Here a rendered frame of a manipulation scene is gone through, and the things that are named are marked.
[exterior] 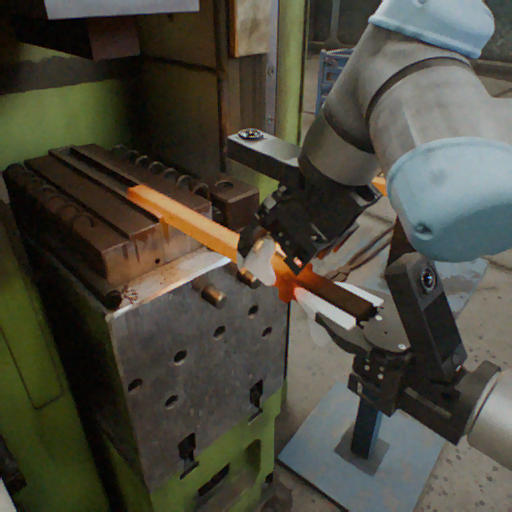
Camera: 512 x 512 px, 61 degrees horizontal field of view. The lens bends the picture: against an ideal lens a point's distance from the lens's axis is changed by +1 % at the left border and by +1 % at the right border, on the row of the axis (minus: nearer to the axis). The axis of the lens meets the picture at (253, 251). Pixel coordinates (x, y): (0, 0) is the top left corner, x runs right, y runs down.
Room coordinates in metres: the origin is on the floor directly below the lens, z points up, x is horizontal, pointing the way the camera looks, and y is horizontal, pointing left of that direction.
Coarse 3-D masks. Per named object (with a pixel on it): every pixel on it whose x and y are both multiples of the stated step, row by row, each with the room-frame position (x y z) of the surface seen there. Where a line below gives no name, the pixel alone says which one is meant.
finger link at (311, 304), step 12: (300, 288) 0.39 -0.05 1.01; (300, 300) 0.38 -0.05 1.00; (312, 300) 0.37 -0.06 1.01; (312, 312) 0.35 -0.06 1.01; (324, 312) 0.35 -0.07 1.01; (336, 312) 0.35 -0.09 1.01; (312, 324) 0.36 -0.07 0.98; (348, 324) 0.33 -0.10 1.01; (312, 336) 0.36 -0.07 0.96; (324, 336) 0.35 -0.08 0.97
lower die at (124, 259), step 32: (32, 160) 0.85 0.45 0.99; (64, 160) 0.82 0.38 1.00; (96, 160) 0.82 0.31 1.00; (32, 192) 0.71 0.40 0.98; (64, 192) 0.71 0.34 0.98; (96, 192) 0.69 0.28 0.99; (160, 192) 0.67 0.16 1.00; (64, 224) 0.60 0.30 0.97; (96, 224) 0.59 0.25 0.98; (128, 224) 0.58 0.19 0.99; (160, 224) 0.58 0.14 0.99; (96, 256) 0.53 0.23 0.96; (128, 256) 0.54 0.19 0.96; (160, 256) 0.57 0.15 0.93
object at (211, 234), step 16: (144, 192) 0.65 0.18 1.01; (160, 208) 0.60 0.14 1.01; (176, 208) 0.59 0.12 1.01; (176, 224) 0.57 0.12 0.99; (192, 224) 0.54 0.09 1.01; (208, 224) 0.54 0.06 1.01; (208, 240) 0.51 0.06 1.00; (224, 240) 0.49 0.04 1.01; (288, 272) 0.41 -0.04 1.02; (304, 272) 0.41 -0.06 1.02; (288, 288) 0.39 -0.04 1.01; (304, 288) 0.39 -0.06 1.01; (320, 288) 0.38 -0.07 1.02; (336, 288) 0.38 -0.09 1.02; (336, 304) 0.35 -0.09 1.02; (352, 304) 0.35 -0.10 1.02; (368, 304) 0.35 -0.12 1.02; (368, 320) 0.35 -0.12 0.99
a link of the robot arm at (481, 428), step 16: (496, 384) 0.24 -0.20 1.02; (480, 400) 0.24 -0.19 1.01; (496, 400) 0.23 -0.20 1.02; (480, 416) 0.22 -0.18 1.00; (496, 416) 0.22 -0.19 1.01; (464, 432) 0.23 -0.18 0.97; (480, 432) 0.22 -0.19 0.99; (496, 432) 0.21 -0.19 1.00; (480, 448) 0.22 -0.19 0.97; (496, 448) 0.21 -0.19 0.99
